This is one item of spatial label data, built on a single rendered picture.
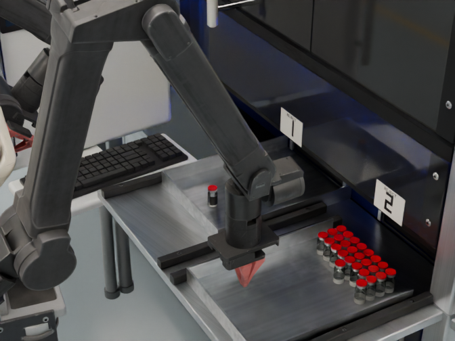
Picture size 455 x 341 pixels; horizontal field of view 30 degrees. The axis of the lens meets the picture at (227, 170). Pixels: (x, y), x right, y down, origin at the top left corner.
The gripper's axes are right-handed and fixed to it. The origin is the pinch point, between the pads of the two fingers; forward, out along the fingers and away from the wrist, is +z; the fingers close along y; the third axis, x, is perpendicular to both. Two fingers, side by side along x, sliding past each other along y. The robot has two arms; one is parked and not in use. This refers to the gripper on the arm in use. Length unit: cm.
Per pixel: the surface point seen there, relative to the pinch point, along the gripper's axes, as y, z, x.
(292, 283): 16.2, 14.5, 9.1
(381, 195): 36.3, 0.8, 9.4
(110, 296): 9, 84, 99
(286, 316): 10.0, 14.3, 1.8
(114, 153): 8, 20, 79
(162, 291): 33, 104, 114
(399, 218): 36.3, 2.8, 3.8
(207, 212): 13.1, 14.7, 38.3
